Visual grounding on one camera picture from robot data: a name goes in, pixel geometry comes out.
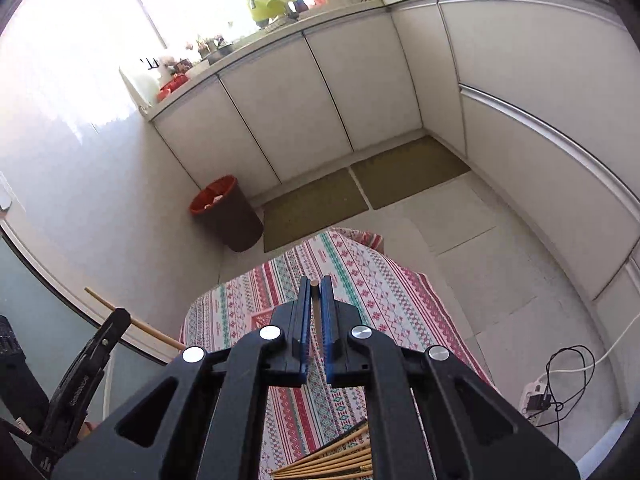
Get small potted flowers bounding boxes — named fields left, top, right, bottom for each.
left=185, top=34, right=227, bottom=59

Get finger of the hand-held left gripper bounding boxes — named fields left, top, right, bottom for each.
left=0, top=315, right=50, bottom=421
left=75, top=307, right=132, bottom=363

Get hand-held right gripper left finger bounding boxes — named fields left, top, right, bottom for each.
left=52, top=275, right=313, bottom=480

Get brown trash bin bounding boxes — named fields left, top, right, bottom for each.
left=188, top=175, right=264, bottom=253

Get bunch of chopsticks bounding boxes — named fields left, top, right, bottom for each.
left=271, top=421, right=374, bottom=480

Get black cable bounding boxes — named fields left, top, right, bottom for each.
left=544, top=345, right=597, bottom=423

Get olive floor mat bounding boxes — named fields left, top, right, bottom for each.
left=262, top=167, right=369, bottom=253
left=350, top=135, right=471, bottom=211

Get wooden chopstick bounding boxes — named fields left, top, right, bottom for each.
left=310, top=279, right=321, bottom=357
left=84, top=287, right=185, bottom=352

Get white power strip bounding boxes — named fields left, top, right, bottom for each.
left=520, top=374, right=551, bottom=417

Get striped patterned tablecloth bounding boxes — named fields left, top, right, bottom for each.
left=180, top=227, right=493, bottom=480

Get metal basin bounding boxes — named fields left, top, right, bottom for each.
left=206, top=42, right=237, bottom=64

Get white kitchen cabinet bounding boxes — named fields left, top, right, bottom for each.
left=147, top=0, right=426, bottom=198
left=390, top=0, right=640, bottom=321

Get green plastic container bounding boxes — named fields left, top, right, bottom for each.
left=246, top=0, right=297, bottom=29

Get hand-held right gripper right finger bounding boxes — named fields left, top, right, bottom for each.
left=320, top=275, right=581, bottom=480

